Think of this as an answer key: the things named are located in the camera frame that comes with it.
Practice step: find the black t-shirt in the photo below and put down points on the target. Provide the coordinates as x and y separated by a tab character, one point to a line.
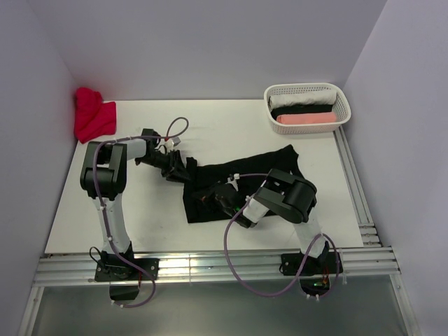
300	109
204	177

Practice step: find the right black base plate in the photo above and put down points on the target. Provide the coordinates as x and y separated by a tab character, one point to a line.
315	275

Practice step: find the red t-shirt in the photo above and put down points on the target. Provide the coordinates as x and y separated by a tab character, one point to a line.
93	117

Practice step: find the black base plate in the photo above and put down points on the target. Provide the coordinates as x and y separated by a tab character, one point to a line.
315	275
125	281

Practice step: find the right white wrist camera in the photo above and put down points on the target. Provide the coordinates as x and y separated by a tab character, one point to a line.
233	180

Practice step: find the aluminium mounting rail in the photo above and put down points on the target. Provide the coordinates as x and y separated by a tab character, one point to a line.
196	267

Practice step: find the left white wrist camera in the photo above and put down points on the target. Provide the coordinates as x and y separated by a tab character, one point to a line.
172	142

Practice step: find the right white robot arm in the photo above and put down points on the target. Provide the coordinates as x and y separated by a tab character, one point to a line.
248	198

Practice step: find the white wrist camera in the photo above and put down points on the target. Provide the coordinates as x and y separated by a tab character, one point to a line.
172	142
233	180

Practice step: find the rolled black t-shirt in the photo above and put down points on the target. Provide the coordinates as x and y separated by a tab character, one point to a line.
300	109

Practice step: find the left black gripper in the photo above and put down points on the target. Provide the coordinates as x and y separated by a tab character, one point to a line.
176	169

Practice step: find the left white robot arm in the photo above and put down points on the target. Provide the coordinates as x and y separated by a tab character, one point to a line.
104	178

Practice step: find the rolled pink t-shirt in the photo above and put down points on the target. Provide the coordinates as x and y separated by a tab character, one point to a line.
307	118

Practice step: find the rolled white t-shirt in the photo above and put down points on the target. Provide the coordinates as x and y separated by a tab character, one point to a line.
321	97

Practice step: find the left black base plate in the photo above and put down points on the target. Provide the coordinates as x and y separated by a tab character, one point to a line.
125	281

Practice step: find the white plastic basket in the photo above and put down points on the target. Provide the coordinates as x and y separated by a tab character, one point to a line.
341	108

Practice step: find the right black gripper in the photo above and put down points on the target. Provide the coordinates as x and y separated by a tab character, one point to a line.
208	197

